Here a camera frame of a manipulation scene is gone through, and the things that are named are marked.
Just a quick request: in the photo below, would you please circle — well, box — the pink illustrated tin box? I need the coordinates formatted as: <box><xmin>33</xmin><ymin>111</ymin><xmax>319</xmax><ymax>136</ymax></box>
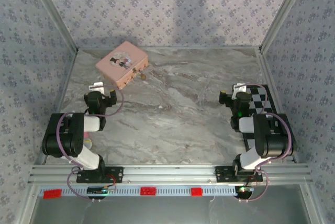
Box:
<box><xmin>95</xmin><ymin>41</ymin><xmax>150</xmax><ymax>91</ymax></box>

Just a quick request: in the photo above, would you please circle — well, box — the black white checkerboard mat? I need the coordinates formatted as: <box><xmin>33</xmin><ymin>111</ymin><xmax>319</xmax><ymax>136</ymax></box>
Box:
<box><xmin>242</xmin><ymin>84</ymin><xmax>298</xmax><ymax>158</ymax></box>

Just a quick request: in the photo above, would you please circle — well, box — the pink toy microphone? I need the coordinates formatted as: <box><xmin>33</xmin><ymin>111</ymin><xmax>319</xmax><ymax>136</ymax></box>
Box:
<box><xmin>83</xmin><ymin>130</ymin><xmax>94</xmax><ymax>150</ymax></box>

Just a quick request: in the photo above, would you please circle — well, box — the medium red plastic block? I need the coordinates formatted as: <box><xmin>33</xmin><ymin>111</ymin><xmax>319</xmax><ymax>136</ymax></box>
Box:
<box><xmin>140</xmin><ymin>187</ymin><xmax>157</xmax><ymax>196</ymax></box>

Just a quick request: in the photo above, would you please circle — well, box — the wide red plastic block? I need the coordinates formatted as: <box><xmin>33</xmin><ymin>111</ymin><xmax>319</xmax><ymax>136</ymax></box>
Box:
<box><xmin>43</xmin><ymin>188</ymin><xmax>63</xmax><ymax>200</ymax></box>

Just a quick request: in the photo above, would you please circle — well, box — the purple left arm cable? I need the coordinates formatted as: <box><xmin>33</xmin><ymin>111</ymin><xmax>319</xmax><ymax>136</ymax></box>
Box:
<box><xmin>58</xmin><ymin>84</ymin><xmax>125</xmax><ymax>203</ymax></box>

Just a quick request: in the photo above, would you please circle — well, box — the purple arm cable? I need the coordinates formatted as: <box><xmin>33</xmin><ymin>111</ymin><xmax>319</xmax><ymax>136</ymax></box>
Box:
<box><xmin>58</xmin><ymin>84</ymin><xmax>125</xmax><ymax>203</ymax></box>
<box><xmin>239</xmin><ymin>83</ymin><xmax>292</xmax><ymax>203</ymax></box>

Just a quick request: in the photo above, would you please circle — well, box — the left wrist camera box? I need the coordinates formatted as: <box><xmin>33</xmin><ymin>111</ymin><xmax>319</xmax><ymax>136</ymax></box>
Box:
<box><xmin>88</xmin><ymin>82</ymin><xmax>104</xmax><ymax>94</ymax></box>

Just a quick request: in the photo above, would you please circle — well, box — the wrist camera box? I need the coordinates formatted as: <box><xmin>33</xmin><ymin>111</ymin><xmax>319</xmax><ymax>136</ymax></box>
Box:
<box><xmin>88</xmin><ymin>82</ymin><xmax>104</xmax><ymax>94</ymax></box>
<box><xmin>232</xmin><ymin>83</ymin><xmax>248</xmax><ymax>99</ymax></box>

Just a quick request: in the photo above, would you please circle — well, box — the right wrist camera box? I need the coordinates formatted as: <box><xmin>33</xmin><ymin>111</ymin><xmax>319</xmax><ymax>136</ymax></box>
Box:
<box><xmin>232</xmin><ymin>83</ymin><xmax>248</xmax><ymax>99</ymax></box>

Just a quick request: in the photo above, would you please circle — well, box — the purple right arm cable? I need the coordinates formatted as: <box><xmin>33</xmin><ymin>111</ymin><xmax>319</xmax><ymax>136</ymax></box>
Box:
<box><xmin>239</xmin><ymin>83</ymin><xmax>292</xmax><ymax>203</ymax></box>

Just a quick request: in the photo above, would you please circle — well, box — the aluminium left floor rail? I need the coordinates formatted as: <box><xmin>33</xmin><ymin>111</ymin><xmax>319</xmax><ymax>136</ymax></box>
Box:
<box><xmin>33</xmin><ymin>48</ymin><xmax>80</xmax><ymax>165</ymax></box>

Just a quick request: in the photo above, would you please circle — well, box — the aluminium floor rail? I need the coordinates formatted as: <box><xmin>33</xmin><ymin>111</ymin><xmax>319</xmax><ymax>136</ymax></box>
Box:
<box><xmin>77</xmin><ymin>46</ymin><xmax>262</xmax><ymax>51</ymax></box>
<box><xmin>256</xmin><ymin>48</ymin><xmax>302</xmax><ymax>163</ymax></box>
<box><xmin>33</xmin><ymin>48</ymin><xmax>80</xmax><ymax>165</ymax></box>

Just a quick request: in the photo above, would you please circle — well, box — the aluminium right floor rail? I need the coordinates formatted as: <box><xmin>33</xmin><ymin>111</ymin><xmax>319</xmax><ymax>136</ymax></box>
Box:
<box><xmin>256</xmin><ymin>48</ymin><xmax>302</xmax><ymax>163</ymax></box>

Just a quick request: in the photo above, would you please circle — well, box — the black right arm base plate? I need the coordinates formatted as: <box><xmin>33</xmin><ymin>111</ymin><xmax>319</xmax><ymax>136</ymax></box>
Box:
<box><xmin>215</xmin><ymin>165</ymin><xmax>263</xmax><ymax>183</ymax></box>

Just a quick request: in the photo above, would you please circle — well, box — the aluminium back floor rail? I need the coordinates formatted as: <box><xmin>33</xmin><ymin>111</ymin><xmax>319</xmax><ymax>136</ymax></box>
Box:
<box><xmin>77</xmin><ymin>46</ymin><xmax>262</xmax><ymax>51</ymax></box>

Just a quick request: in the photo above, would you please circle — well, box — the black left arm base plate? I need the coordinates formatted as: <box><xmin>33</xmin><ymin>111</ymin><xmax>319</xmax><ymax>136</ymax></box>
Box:
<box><xmin>76</xmin><ymin>165</ymin><xmax>124</xmax><ymax>184</ymax></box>

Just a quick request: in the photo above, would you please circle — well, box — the aluminium mounting rail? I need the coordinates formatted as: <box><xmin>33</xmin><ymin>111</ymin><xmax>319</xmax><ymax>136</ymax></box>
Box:
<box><xmin>28</xmin><ymin>163</ymin><xmax>312</xmax><ymax>184</ymax></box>

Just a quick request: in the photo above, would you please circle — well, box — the aluminium left corner post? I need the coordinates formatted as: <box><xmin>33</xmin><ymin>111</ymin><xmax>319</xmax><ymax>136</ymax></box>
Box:
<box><xmin>26</xmin><ymin>0</ymin><xmax>80</xmax><ymax>52</ymax></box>

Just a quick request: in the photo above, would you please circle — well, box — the aluminium corner post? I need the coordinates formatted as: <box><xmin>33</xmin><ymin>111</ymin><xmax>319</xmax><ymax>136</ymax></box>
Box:
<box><xmin>26</xmin><ymin>0</ymin><xmax>80</xmax><ymax>52</ymax></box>
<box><xmin>259</xmin><ymin>0</ymin><xmax>312</xmax><ymax>53</ymax></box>

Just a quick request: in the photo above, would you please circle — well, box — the grey slotted cable tray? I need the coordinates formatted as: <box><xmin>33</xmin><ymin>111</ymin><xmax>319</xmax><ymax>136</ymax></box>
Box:
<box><xmin>38</xmin><ymin>185</ymin><xmax>254</xmax><ymax>199</ymax></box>

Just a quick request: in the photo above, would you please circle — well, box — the aluminium right corner post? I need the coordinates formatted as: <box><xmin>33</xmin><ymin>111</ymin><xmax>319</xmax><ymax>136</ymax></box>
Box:
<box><xmin>259</xmin><ymin>0</ymin><xmax>312</xmax><ymax>53</ymax></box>

